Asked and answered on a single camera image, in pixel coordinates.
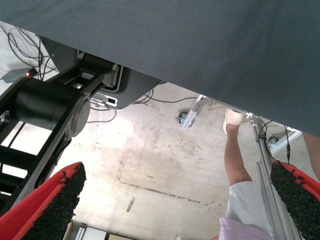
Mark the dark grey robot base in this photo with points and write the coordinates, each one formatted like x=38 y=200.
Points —
x=140 y=86

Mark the black robot torso column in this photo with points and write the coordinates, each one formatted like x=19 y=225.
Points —
x=50 y=102

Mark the aluminium table brace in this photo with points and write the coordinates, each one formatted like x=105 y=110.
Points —
x=191 y=113

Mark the aluminium frame with casters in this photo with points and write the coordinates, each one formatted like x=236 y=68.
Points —
x=265 y=165

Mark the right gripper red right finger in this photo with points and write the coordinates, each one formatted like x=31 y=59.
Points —
x=297 y=200

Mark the brown cardboard box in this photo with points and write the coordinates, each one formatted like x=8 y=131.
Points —
x=70 y=231

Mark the dark grey table cloth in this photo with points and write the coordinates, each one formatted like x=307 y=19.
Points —
x=175 y=37

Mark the grey power box red light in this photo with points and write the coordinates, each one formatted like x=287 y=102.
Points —
x=13 y=75

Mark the aluminium frame rail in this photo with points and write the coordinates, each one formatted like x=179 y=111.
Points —
x=285 y=140

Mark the black caster wheel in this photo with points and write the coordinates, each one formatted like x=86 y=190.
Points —
x=180 y=118
x=273 y=140

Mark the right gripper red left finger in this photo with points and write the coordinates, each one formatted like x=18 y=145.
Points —
x=37 y=212

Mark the person in white shorts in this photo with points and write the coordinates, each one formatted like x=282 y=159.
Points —
x=235 y=157

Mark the white shoe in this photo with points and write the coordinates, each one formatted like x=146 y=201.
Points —
x=232 y=117

